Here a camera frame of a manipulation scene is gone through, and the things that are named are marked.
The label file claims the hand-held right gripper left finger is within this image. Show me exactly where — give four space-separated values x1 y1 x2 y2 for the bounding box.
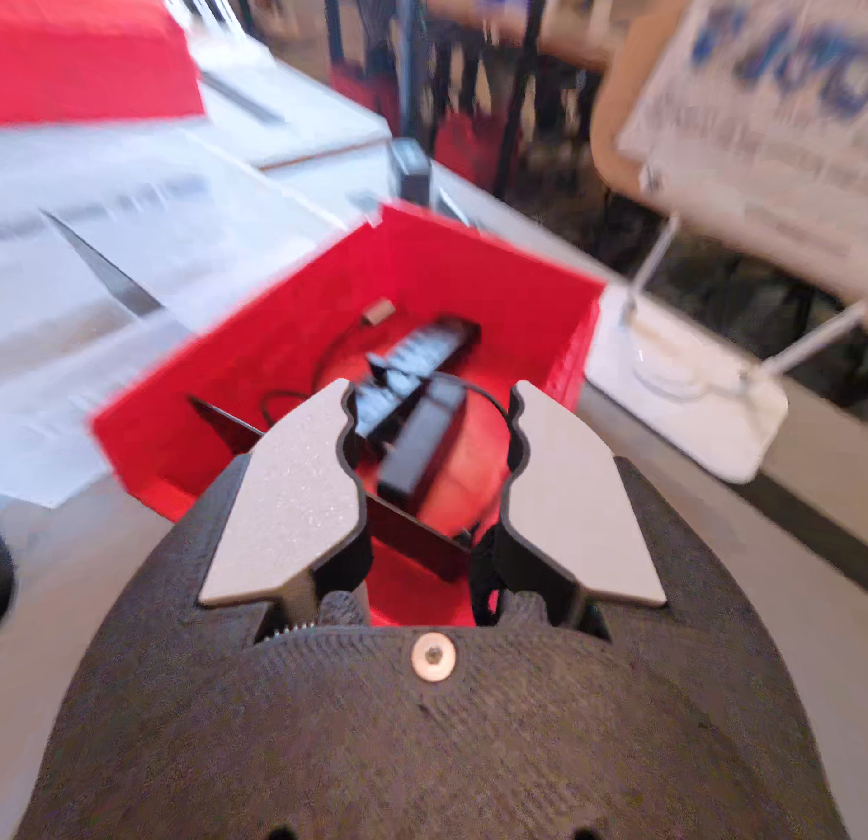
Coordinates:
197 378 374 625

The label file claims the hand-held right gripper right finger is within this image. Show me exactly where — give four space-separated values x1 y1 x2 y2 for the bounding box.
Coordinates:
490 380 668 634

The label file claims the black hub cable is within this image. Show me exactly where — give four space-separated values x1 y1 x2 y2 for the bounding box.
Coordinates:
434 371 515 543
259 298 397 434

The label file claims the black usb hub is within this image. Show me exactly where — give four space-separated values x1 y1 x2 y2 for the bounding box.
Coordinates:
375 378 470 507

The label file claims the red bin with black dividers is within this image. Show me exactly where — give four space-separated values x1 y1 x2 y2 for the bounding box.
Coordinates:
90 202 606 629

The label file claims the clear plastic bin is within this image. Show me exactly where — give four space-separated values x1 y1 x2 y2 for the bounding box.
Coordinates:
0 125 350 510

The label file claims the white document stand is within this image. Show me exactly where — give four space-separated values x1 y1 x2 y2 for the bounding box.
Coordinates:
585 213 868 486

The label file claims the black power strip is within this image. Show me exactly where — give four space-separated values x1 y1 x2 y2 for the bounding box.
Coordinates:
351 314 484 442

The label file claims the small black box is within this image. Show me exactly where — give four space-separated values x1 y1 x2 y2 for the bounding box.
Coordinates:
388 137 435 207

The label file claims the wooden clipboard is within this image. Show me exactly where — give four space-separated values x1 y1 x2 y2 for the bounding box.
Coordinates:
589 0 693 207

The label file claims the printed instruction sheet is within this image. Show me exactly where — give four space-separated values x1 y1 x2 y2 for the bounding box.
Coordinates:
616 0 868 299

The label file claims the red plastic bin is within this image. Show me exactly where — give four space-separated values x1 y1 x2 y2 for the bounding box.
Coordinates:
0 0 206 128

